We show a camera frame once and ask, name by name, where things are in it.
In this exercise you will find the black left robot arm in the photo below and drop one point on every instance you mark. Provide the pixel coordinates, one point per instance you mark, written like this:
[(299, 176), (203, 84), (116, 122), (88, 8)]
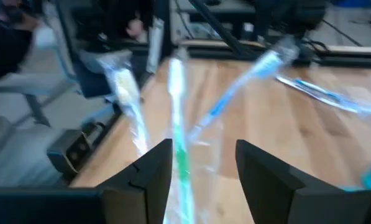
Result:
[(284, 15)]

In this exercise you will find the green toothbrush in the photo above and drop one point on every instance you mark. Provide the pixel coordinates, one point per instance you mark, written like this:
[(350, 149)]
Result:
[(180, 149)]

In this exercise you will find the blue toothbrush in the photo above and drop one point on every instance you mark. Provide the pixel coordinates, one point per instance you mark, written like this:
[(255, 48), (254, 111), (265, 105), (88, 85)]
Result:
[(222, 102)]

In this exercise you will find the orange toothbrush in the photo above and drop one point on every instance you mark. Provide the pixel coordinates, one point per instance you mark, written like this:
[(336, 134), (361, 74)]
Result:
[(126, 90)]

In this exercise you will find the person's hand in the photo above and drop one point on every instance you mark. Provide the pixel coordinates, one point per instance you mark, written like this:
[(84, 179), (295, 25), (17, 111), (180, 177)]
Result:
[(135, 29)]

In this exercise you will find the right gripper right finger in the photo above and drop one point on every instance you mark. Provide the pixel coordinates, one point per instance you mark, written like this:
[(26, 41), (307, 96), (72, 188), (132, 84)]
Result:
[(266, 186)]

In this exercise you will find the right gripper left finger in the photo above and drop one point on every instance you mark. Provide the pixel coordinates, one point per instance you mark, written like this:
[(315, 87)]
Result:
[(148, 186)]

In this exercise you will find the silver frame bracket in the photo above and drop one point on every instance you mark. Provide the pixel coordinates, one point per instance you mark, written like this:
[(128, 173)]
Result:
[(155, 46)]

